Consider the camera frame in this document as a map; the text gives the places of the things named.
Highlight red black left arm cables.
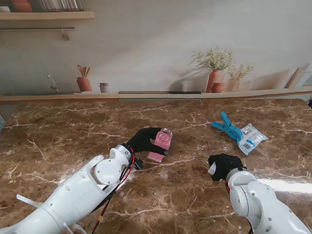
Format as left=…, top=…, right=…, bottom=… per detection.
left=91, top=146, right=137, bottom=234

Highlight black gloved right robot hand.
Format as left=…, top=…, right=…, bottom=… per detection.
left=208, top=153, right=247, bottom=182

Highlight long wooden counter ledge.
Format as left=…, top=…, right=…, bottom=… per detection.
left=0, top=86, right=312, bottom=105

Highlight wooden wall shelf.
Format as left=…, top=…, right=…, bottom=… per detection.
left=0, top=11, right=95, bottom=20

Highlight pale vase with flowers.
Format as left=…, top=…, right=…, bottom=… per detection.
left=226, top=62, right=254, bottom=92

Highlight clear bottle with pink seasoning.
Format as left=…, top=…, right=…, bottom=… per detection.
left=147, top=128, right=174, bottom=163

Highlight small round terracotta pot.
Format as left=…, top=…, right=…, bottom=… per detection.
left=211, top=82, right=226, bottom=94

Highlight leaning wooden cutting boards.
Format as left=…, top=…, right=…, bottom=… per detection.
left=285, top=63, right=312, bottom=89

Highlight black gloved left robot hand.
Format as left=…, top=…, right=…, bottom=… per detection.
left=126, top=127, right=169, bottom=156

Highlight white blue salt bag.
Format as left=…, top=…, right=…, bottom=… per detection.
left=236, top=123, right=269, bottom=156

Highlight blue plastic bag clip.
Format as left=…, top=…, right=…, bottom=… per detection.
left=211, top=111, right=243, bottom=142

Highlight round terracotta jar on shelf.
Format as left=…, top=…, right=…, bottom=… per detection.
left=11, top=0, right=33, bottom=13

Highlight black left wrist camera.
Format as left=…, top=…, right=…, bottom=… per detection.
left=133, top=157, right=144, bottom=171

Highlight glass jars on shelf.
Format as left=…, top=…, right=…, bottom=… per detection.
left=40, top=0, right=83, bottom=12

